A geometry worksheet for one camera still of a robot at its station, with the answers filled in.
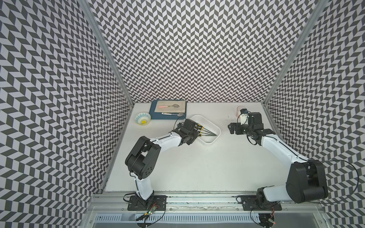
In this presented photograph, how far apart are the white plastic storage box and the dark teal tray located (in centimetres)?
11

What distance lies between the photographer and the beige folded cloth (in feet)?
3.74

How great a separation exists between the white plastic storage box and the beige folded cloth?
141 mm

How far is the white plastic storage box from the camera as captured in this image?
0.97 meters

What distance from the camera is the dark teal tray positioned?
1131 mm
